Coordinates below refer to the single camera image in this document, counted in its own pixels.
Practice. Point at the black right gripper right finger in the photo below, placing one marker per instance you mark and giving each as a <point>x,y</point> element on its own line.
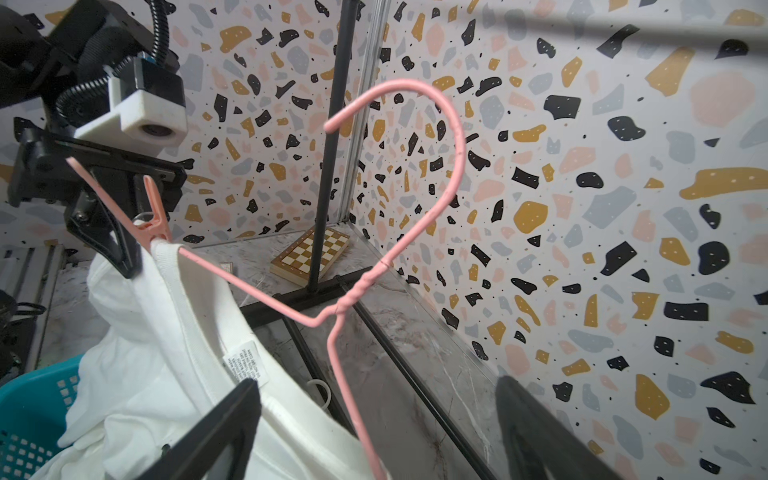
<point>536,444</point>

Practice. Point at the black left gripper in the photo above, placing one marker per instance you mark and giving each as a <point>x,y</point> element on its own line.
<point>41,172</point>

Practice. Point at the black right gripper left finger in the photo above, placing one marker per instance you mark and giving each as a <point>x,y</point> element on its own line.
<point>220,444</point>

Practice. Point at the pink clothespin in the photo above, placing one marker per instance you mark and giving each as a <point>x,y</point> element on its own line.
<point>157,227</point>

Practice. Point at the white printed t-shirt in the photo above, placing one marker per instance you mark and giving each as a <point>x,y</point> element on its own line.
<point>176,346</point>

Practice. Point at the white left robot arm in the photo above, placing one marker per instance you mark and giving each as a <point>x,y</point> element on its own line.
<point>68,70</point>

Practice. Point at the teal laundry basket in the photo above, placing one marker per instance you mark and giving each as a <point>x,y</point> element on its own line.
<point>33,410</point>

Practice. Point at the dark grey clothes rack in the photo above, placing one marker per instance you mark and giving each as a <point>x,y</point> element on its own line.
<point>317,292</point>

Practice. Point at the wooden chessboard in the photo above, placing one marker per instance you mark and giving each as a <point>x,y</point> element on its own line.
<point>294,263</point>

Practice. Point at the aluminium corner profile left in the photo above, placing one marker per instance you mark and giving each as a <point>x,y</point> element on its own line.
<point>367,42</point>

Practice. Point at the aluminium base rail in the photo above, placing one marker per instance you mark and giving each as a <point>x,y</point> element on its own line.
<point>28,278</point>

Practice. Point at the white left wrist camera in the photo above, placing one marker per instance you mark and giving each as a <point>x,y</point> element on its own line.
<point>147,110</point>

